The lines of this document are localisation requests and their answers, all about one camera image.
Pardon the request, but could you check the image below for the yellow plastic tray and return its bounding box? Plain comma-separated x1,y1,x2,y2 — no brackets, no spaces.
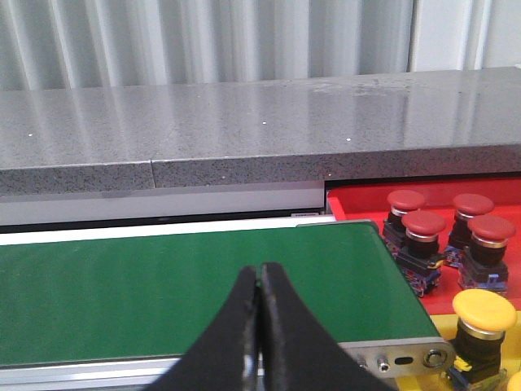
396,311,520,391

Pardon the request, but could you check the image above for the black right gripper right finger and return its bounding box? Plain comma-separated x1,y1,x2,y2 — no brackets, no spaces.
260,262,391,390

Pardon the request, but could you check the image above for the green conveyor belt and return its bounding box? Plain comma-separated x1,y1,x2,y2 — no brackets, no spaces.
1,222,437,366

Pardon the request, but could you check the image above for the grey granite ledge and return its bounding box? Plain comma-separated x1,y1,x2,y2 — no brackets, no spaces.
1,68,520,196

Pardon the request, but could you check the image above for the aluminium conveyor frame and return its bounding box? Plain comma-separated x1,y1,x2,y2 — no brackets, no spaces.
1,219,453,390

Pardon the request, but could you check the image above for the white pleated curtain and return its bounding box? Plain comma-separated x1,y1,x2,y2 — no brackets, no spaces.
1,1,520,90

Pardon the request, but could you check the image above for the yellow mushroom push button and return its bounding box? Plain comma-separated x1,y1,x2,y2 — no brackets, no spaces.
506,371,521,391
447,288,517,390

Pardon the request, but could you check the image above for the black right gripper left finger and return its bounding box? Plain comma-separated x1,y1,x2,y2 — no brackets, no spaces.
145,266,259,390

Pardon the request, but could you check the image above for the red mushroom push button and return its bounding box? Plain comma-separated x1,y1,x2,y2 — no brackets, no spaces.
396,210,446,297
443,192,496,268
458,214,516,297
383,189,426,253

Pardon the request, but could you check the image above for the red plastic tray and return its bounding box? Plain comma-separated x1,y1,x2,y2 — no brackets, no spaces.
326,177,520,310

